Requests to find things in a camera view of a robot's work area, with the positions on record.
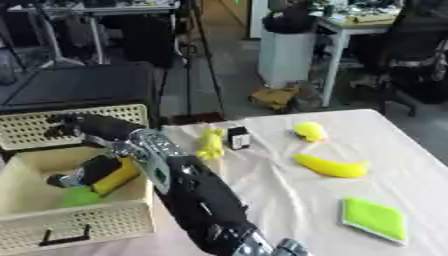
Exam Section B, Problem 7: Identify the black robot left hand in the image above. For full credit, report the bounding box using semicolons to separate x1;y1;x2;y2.
42;112;147;189

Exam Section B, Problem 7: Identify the yellow block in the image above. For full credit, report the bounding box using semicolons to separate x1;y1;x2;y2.
91;158;144;197

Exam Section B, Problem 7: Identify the pale pierced drawer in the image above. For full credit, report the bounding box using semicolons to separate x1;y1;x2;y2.
0;103;158;256

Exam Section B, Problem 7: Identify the black cabinet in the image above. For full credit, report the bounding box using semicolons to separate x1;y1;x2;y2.
0;61;161;129

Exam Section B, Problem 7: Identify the green round toy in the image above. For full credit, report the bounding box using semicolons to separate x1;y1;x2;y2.
59;186;109;208

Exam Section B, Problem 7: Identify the black tripod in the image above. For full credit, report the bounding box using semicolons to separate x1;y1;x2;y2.
155;0;228;118

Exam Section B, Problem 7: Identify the yellow knobbly toy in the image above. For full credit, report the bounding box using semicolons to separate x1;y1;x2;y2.
194;126;228;161

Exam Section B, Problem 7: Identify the grey cluttered desk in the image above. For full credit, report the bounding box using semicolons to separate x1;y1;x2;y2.
5;0;184;69

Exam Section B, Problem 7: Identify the small black and white box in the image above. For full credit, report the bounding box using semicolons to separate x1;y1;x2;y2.
224;125;254;151

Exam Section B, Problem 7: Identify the tan cardboard box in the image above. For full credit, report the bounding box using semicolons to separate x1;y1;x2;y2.
248;83;324;113

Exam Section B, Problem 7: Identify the white bin with black bag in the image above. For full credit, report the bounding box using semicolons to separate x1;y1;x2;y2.
257;9;321;90

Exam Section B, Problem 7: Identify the yellow round toy fruit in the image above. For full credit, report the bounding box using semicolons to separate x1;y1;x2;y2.
290;121;329;144

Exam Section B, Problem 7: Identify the yellow toy banana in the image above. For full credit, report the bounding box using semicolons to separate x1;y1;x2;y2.
292;152;371;179

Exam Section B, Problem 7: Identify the white table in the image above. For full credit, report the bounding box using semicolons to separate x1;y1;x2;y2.
313;11;406;108

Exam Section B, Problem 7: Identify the green square pad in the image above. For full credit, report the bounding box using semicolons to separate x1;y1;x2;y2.
337;196;410;247

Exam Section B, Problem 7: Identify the black office chair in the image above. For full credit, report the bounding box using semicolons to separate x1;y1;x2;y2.
348;0;448;118

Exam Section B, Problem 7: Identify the black drawer handle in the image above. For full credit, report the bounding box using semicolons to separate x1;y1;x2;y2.
38;223;95;248

